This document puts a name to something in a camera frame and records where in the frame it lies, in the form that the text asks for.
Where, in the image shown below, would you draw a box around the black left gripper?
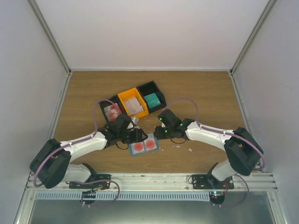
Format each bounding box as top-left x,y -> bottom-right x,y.
118,128 -> 148,144

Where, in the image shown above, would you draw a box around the red white card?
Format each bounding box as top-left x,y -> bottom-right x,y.
145,139 -> 157,151
133,142 -> 145,154

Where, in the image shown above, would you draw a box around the teal card holder wallet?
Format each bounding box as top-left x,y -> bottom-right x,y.
128,133 -> 160,156

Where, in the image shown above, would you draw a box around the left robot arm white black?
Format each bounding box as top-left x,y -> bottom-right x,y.
29,114 -> 148,189

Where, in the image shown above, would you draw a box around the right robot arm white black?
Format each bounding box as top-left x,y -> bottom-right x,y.
154,109 -> 264,189

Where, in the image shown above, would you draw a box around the white cards in orange bin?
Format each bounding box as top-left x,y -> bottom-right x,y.
124,97 -> 144,116

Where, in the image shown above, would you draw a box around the stack of teal cards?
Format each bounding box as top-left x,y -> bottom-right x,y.
144,93 -> 161,109

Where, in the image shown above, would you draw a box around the red white cards stack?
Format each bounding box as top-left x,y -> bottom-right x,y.
104,103 -> 122,122

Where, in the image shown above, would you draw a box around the black bin with red cards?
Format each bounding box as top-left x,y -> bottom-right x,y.
99,95 -> 126,122

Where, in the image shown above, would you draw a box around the black bin with teal cards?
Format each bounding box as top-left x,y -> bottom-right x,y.
137,81 -> 167,114

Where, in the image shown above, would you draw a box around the orange plastic bin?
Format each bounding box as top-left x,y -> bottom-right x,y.
118,87 -> 149,118

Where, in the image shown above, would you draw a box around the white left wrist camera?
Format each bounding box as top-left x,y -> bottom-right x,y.
127,117 -> 139,130

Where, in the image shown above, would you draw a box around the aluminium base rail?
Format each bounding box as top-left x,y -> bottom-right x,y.
25,171 -> 278,192

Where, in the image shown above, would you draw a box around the grey slotted cable duct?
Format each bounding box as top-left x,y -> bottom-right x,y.
36,191 -> 210,202

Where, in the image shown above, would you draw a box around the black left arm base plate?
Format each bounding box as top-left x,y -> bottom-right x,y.
66,174 -> 111,190

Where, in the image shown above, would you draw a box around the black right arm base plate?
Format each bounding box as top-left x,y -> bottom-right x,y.
187,174 -> 235,190

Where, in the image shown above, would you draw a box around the aluminium frame post right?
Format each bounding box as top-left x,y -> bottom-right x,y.
229,0 -> 278,76

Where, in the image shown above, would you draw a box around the aluminium frame post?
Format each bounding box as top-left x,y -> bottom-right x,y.
26,0 -> 72,76
229,0 -> 278,76

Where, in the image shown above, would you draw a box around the aluminium frame post left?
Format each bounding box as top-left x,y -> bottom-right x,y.
26,0 -> 72,76

